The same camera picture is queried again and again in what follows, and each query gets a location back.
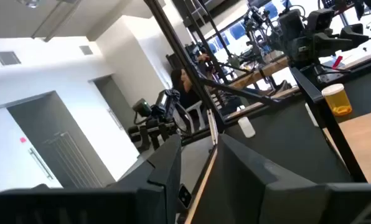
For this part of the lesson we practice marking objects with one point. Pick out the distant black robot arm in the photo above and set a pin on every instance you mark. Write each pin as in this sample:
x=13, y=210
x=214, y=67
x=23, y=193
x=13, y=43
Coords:
x=160, y=105
x=257, y=25

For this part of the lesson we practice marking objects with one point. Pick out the red tag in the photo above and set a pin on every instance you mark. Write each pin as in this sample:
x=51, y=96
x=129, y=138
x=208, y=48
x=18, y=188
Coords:
x=337, y=61

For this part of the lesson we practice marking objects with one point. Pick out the person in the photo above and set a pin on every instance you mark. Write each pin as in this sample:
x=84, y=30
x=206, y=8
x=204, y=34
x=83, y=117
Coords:
x=188, y=96

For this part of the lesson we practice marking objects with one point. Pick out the white plastic chair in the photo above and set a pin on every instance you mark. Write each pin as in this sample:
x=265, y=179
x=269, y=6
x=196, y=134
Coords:
x=198, y=107

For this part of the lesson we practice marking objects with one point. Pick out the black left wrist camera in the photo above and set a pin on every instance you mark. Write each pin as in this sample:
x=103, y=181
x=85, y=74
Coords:
x=321, y=19

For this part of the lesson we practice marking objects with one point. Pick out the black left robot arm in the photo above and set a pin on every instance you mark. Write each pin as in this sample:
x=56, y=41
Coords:
x=293, y=37

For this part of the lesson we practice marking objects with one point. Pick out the orange pill bottle white cap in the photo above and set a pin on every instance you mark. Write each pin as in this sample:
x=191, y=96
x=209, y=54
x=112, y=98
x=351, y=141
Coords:
x=337, y=99

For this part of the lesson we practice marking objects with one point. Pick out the wooden workbench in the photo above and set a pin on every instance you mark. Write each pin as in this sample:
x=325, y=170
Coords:
x=260, y=73

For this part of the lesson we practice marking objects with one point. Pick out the grey wall vent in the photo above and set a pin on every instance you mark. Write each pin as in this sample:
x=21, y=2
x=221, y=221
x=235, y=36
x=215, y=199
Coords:
x=7, y=58
x=86, y=50

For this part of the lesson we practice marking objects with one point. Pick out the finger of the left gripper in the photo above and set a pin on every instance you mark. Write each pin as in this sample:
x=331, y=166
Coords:
x=352, y=41
x=353, y=29

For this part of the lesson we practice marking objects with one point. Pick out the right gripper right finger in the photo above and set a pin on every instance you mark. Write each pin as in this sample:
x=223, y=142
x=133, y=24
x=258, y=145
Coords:
x=235, y=186

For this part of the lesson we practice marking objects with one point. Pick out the narrow grey door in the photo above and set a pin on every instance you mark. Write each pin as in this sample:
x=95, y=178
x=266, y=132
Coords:
x=114, y=99

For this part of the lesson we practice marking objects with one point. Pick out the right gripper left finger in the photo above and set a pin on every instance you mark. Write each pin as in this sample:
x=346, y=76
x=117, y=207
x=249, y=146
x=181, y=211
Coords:
x=154, y=186

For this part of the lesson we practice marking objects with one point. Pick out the wide grey door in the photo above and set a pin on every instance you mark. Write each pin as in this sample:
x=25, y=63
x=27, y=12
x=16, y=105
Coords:
x=39, y=124

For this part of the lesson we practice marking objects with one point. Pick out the black table mat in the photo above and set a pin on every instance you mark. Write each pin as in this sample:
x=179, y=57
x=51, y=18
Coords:
x=282, y=146

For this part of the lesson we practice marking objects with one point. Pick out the small white plastic bottle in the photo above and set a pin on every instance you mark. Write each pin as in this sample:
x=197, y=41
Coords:
x=246, y=127

